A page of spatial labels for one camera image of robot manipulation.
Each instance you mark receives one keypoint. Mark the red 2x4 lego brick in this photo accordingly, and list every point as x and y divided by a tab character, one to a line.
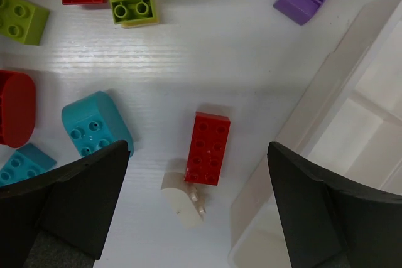
207	148

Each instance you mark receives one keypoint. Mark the teal curved lego brick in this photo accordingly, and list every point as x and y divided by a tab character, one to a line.
94	122

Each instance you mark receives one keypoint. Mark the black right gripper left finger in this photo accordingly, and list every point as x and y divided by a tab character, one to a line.
61	218

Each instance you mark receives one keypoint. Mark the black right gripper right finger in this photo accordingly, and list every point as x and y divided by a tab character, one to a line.
329	220

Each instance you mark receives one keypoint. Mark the red rounded lego brick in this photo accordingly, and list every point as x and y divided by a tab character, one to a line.
18	108

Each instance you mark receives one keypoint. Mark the white curved lego brick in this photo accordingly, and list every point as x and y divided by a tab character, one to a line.
184	198

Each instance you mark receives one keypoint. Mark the teal 2x4 lego brick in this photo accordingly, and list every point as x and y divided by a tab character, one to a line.
25	163

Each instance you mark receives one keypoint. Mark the green 2x2 lego brick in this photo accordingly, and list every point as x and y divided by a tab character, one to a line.
23	21

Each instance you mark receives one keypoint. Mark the right white divided container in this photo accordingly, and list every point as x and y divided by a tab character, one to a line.
348	121

